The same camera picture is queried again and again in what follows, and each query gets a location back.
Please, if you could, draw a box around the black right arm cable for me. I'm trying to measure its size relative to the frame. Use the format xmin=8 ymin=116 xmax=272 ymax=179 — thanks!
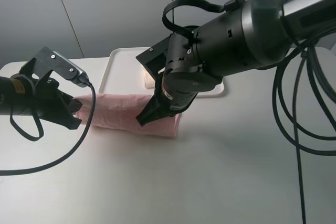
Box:
xmin=161 ymin=0 xmax=336 ymax=224

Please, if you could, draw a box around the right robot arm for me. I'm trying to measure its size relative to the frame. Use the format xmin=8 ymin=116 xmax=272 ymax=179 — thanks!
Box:
xmin=136 ymin=0 xmax=335 ymax=125

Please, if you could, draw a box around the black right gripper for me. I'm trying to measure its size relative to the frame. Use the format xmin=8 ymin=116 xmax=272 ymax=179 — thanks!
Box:
xmin=136 ymin=71 xmax=220 ymax=126

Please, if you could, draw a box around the white plastic tray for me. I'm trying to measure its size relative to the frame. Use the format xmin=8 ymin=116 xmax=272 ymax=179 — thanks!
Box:
xmin=99 ymin=47 xmax=226 ymax=99

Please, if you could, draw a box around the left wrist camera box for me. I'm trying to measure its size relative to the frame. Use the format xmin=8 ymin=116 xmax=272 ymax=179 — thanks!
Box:
xmin=19 ymin=47 xmax=91 ymax=88

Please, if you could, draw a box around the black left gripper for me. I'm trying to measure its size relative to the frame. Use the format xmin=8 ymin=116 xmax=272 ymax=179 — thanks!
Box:
xmin=10 ymin=74 xmax=82 ymax=130

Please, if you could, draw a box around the cream white towel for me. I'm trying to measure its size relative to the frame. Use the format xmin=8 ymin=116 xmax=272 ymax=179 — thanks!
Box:
xmin=143 ymin=70 xmax=155 ymax=89

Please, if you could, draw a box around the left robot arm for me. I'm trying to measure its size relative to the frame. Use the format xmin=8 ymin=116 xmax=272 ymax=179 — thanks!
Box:
xmin=1 ymin=74 xmax=82 ymax=130

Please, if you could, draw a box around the pink towel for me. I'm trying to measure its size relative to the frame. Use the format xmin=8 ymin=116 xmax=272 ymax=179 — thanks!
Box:
xmin=91 ymin=94 xmax=181 ymax=137

